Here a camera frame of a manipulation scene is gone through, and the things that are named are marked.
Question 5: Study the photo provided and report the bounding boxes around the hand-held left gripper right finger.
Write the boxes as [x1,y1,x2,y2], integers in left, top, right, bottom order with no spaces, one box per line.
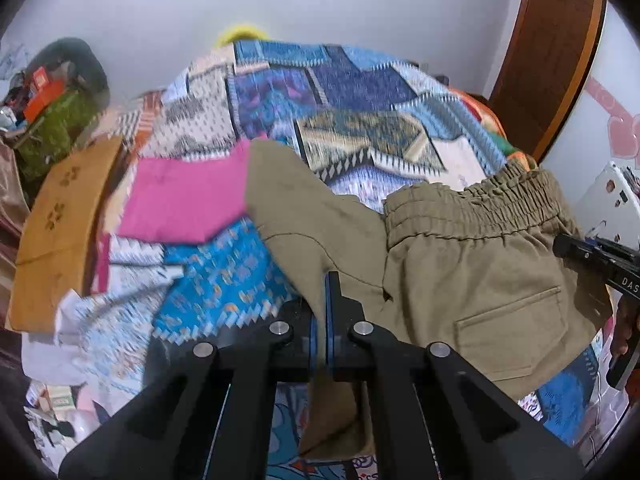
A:
[324,271,587,480]

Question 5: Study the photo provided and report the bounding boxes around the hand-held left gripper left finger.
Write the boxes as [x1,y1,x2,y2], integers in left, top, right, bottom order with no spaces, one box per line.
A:
[59,299,321,480]

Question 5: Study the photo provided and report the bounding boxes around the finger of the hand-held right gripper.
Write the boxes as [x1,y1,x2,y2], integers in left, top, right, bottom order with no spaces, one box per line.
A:
[552,233,613,273]

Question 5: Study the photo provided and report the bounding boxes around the khaki pants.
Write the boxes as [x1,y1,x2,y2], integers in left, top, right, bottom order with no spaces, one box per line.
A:
[245,139,616,461]

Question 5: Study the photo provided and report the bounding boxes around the person's right hand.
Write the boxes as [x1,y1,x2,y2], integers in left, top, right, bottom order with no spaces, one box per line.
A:
[610,299,638,357]

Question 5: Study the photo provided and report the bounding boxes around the white appliance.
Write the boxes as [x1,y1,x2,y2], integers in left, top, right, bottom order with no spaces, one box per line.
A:
[575,160,640,251]

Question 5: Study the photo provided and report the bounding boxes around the white wardrobe door pink hearts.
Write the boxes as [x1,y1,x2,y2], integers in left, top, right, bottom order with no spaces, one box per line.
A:
[542,0,640,241]

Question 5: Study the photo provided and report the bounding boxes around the pink cloth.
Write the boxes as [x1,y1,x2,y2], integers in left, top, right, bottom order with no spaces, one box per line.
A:
[117,140,253,246]

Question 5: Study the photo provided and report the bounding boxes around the wooden door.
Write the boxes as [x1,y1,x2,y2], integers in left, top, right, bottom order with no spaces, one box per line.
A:
[487,0,608,161]

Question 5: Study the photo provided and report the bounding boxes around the white printed cloth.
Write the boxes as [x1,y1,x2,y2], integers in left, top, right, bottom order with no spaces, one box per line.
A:
[22,247,186,391]

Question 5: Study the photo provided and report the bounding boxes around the patchwork printed blanket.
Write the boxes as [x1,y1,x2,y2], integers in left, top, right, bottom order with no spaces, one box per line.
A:
[20,40,616,480]

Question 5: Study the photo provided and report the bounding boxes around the wooden lap desk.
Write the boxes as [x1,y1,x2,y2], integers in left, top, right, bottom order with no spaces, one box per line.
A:
[7,137,126,333]

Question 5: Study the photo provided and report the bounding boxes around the green storage box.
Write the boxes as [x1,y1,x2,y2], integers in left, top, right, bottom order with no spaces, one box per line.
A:
[15,90,101,181]

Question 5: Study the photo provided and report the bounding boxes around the grey plush pillow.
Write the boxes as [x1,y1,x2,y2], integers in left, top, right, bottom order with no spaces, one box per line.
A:
[30,37,111,106]

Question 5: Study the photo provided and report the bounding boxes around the orange box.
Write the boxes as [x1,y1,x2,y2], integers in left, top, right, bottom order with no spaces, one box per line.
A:
[22,80,66,121]

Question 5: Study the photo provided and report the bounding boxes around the pale cloth bundle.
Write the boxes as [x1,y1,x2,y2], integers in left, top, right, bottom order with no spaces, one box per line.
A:
[0,42,31,83]

